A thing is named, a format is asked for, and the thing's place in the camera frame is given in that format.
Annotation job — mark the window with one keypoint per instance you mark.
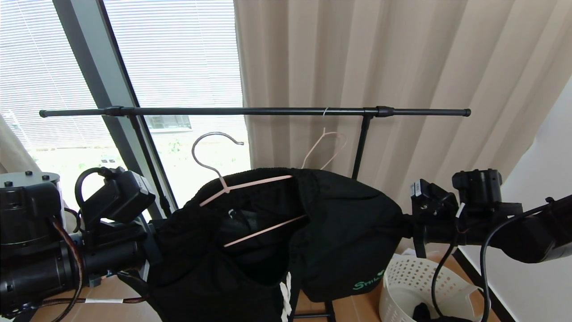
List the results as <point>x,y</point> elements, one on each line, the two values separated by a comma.
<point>89,67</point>

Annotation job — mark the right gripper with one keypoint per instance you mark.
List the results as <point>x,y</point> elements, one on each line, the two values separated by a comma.
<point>442,230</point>

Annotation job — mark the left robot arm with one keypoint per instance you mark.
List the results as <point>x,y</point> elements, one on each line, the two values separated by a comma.
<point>27,210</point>

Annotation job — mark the white laundry basket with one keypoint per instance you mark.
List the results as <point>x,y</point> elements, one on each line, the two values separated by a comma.
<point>411,277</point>

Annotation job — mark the black garment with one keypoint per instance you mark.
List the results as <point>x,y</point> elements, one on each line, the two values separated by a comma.
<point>422,313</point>

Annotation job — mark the black shorts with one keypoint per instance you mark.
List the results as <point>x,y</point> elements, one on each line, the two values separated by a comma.
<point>348,223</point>

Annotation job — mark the beige curtain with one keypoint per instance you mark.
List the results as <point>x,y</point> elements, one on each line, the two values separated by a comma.
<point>9,156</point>
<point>402,53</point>

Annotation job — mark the pink clothes hanger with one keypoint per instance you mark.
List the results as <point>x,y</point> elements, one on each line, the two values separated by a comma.
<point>333,133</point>
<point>268,181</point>

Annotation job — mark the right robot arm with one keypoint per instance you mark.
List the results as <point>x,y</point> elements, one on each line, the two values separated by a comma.
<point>536,237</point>

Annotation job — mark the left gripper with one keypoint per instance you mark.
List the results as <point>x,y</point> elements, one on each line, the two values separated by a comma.
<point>116,257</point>

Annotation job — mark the black clothes rack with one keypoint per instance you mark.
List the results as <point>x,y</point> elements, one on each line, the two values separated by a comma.
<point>268,111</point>

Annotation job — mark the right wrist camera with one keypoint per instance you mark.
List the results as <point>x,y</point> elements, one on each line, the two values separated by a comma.
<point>429,199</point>

